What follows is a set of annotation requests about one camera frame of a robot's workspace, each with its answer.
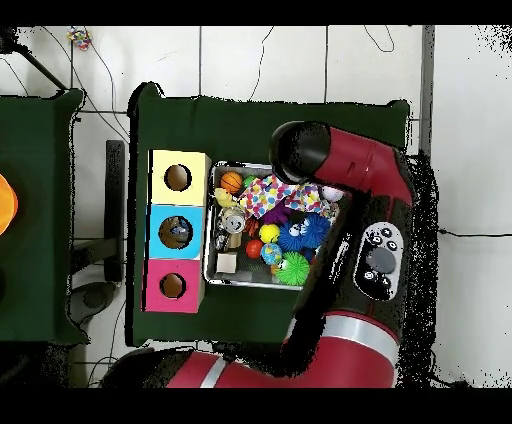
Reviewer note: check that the polka dot cloth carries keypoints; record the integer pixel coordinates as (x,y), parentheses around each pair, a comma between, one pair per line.
(260,196)
(308,198)

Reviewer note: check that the blue spiky ball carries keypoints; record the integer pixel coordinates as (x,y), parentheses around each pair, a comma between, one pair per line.
(308,232)

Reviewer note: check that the clear plastic bottle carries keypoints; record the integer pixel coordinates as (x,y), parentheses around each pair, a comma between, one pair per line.
(178,233)

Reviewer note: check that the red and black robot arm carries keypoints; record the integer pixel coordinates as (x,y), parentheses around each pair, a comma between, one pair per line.
(360,168)

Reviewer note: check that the wooden box with three holes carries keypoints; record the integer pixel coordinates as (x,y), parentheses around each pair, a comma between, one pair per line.
(196,188)

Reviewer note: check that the yellow ball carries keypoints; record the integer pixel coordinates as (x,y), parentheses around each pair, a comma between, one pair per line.
(269,233)

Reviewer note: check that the crushed silver can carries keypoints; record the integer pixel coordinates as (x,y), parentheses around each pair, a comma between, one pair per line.
(234,222)

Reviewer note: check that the small yellow duck toy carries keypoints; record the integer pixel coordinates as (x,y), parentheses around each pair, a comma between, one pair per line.
(224,197)

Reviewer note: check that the small red ball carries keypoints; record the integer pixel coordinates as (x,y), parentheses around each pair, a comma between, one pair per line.
(254,249)

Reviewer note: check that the small orange basketball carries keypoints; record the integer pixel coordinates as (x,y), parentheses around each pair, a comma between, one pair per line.
(232,181)

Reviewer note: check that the small globe print ball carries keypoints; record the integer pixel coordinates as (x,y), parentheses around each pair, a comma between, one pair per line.
(272,253)

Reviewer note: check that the green spiky ball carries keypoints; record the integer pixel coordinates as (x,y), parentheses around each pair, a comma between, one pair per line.
(293,270)

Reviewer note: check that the small white baseball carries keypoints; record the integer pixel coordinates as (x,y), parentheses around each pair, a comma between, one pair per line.
(333,193)

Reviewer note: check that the green cloth side table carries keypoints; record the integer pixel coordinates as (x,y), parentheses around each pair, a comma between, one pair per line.
(40,200)

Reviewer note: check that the small colourful floor toy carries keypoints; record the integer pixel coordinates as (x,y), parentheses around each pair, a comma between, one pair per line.
(78,37)

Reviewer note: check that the orange round object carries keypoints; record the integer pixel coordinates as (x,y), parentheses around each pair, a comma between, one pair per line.
(6,204)

